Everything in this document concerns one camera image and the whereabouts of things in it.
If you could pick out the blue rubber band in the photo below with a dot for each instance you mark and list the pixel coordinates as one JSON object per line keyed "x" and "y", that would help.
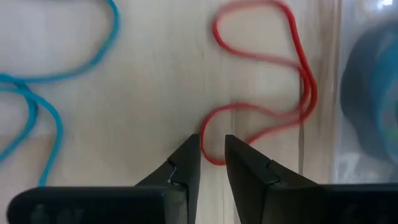
{"x": 115, "y": 25}

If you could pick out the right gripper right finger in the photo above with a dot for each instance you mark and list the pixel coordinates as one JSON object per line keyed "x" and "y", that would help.
{"x": 248, "y": 174}

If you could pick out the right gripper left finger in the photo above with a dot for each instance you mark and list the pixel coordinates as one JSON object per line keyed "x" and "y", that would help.
{"x": 189, "y": 174}

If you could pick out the clear plastic bin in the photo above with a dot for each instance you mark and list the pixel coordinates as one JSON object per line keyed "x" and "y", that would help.
{"x": 345, "y": 168}

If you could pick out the red rubber band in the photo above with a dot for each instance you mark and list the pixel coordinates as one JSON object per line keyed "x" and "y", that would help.
{"x": 306, "y": 77}

